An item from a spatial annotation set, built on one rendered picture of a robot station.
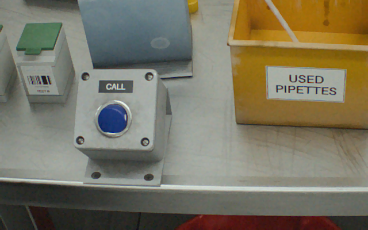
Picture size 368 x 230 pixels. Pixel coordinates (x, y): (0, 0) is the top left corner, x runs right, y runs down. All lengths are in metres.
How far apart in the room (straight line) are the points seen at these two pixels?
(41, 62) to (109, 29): 0.07
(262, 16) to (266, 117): 0.13
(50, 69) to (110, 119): 0.12
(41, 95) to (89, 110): 0.12
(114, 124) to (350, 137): 0.21
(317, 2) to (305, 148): 0.16
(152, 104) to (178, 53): 0.13
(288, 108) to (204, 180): 0.10
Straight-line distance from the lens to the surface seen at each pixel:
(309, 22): 0.78
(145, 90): 0.64
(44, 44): 0.72
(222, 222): 1.19
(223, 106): 0.72
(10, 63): 0.78
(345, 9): 0.77
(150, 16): 0.72
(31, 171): 0.70
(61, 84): 0.74
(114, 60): 0.76
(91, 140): 0.64
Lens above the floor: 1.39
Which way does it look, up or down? 45 degrees down
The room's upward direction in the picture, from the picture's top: 8 degrees counter-clockwise
